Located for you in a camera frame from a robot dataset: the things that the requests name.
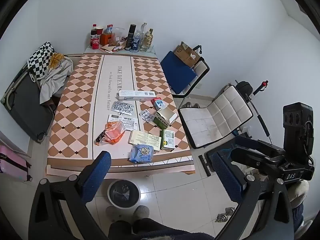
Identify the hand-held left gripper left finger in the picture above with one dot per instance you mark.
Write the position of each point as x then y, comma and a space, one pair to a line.
97, 175

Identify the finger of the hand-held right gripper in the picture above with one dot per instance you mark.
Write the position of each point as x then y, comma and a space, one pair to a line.
252, 160
260, 146

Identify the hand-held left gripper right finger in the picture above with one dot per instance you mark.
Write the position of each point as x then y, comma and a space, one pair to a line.
225, 173

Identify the round white trash bin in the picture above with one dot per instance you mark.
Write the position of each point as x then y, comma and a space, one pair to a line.
124, 195

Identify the small black wrapper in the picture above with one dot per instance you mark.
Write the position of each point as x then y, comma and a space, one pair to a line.
100, 138

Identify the orange plastic wrapper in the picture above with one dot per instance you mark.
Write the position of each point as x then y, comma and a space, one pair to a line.
113, 133

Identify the blue tissue packet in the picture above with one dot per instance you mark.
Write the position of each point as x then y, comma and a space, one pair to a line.
141, 153

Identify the white barcode packet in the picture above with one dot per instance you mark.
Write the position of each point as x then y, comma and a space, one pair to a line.
125, 121

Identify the green medicine box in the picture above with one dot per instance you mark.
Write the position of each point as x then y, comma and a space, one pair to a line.
168, 139

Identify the small silver blister pack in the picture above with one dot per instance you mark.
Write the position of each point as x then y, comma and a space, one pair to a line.
146, 116

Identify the green white box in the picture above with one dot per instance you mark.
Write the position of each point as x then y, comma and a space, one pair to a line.
165, 117

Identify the small red white box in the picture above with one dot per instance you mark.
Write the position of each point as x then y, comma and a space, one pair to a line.
159, 103

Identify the person's right forearm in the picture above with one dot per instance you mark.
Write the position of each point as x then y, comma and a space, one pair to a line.
298, 192

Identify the silver dumbbell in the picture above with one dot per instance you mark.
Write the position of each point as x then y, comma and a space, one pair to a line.
225, 214
191, 105

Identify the white padded chair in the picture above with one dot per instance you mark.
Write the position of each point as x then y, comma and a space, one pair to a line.
215, 120

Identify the grey fuzzy slipper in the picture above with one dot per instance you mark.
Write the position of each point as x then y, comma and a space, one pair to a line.
141, 212

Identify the large silver blister pack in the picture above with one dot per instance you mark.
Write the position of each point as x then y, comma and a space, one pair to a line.
122, 108

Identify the checkered table cover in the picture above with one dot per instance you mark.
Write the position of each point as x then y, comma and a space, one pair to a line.
80, 100

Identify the pink suitcase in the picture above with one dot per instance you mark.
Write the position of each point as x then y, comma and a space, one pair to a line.
12, 165

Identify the long white toothpaste box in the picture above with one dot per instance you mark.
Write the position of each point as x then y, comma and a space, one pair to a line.
136, 95

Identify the open cardboard box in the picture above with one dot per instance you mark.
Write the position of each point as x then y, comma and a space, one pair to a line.
186, 53

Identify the yellow cloth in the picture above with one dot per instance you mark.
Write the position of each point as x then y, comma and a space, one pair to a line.
56, 58

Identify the brown paper scraps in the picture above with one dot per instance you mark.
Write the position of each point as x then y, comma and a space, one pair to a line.
112, 48

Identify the black white checkered cloth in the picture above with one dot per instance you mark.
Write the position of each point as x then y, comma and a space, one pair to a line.
40, 60

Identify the red soda can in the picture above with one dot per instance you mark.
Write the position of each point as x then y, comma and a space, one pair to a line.
95, 43

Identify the orange box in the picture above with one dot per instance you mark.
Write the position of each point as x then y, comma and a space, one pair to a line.
105, 39

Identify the blue patterned bottle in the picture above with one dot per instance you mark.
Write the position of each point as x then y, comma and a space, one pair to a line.
136, 42

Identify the clear snack bag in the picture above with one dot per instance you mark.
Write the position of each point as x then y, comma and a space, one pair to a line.
117, 37

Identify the dark cola bottle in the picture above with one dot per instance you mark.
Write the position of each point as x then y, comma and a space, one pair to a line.
93, 33

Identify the black spray can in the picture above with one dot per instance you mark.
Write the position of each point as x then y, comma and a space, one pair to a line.
130, 37

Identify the gold perfume bottle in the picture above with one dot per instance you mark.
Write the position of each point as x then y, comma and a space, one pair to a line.
147, 40

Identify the red paper cup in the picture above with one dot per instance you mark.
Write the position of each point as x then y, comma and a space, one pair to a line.
99, 30

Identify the clear glass bottle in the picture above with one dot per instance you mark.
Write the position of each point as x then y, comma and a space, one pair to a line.
143, 28

